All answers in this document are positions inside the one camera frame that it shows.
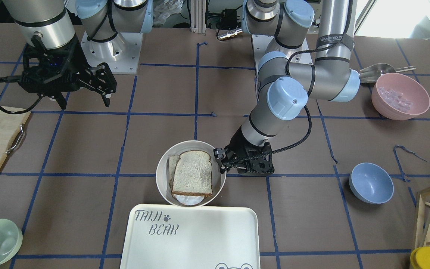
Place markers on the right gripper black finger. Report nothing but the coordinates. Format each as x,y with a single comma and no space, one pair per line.
106,99
60,98

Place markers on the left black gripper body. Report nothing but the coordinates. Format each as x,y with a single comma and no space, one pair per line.
238,143

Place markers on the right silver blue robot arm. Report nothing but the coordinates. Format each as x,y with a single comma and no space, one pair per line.
103,20

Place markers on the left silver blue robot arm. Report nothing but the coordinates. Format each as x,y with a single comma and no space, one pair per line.
288,75

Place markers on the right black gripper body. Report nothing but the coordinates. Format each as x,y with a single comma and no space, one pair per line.
74,56

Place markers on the metal scoop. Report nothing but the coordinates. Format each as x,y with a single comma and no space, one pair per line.
372,73

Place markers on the brown crust bread slice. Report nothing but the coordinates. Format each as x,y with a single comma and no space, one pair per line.
193,174

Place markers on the lower bread slice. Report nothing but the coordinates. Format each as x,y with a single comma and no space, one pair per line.
171,165

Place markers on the white round plate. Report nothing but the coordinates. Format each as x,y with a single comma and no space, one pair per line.
162,174

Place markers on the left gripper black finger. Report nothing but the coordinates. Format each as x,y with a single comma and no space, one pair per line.
222,169

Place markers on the yellow mug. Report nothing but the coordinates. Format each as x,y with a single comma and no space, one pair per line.
420,258

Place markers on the blue bowl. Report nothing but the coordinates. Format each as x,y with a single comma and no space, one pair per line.
371,183

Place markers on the pink bowl with ice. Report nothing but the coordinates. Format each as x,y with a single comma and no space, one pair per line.
399,97

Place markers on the cream bear serving tray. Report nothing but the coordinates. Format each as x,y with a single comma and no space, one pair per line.
207,237

